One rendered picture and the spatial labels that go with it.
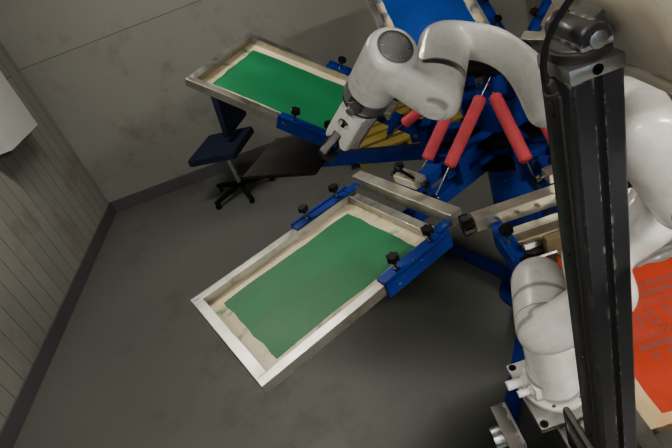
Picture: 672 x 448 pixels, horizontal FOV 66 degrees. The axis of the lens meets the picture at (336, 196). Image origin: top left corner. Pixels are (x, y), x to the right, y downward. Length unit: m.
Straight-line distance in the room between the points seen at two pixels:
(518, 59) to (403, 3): 2.45
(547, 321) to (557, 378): 0.24
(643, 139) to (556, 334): 0.34
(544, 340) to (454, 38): 0.48
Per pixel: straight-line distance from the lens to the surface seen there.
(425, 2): 3.18
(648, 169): 0.73
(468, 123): 2.07
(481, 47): 0.78
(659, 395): 1.41
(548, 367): 1.07
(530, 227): 1.77
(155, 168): 5.48
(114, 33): 5.10
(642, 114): 0.71
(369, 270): 1.81
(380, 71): 0.70
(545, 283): 0.92
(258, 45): 2.92
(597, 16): 0.50
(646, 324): 1.53
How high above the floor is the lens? 2.10
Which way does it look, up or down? 30 degrees down
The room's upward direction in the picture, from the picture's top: 21 degrees counter-clockwise
